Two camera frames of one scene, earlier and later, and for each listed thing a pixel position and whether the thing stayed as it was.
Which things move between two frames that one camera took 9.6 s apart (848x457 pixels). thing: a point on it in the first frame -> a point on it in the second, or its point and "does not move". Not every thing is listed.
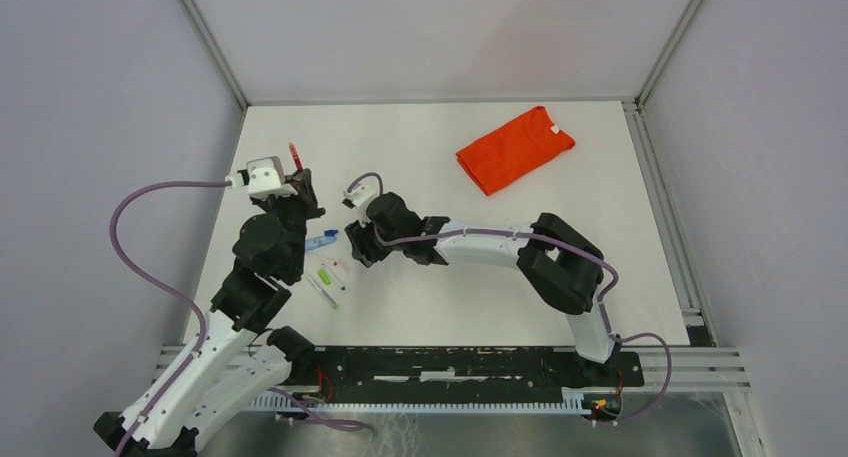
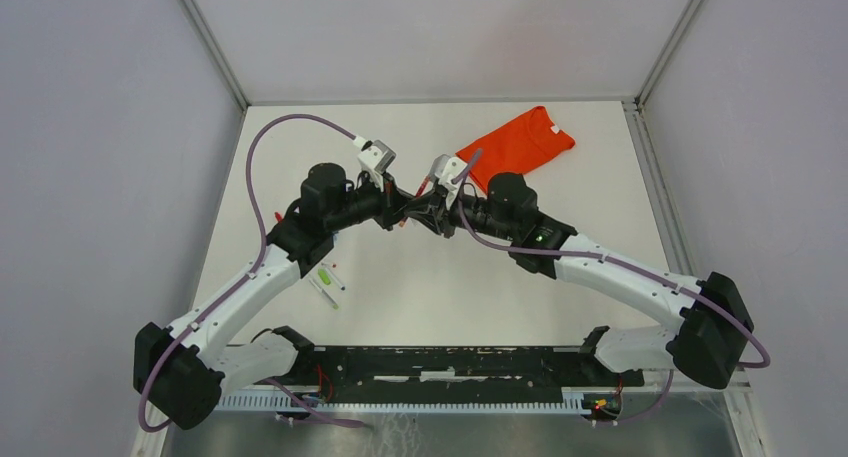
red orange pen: (297, 161) -> (419, 191)
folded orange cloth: (513, 151) does not move
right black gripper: (361, 243) -> (432, 211)
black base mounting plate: (443, 369) does not move
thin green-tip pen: (324, 293) does not move
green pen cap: (325, 277) does not move
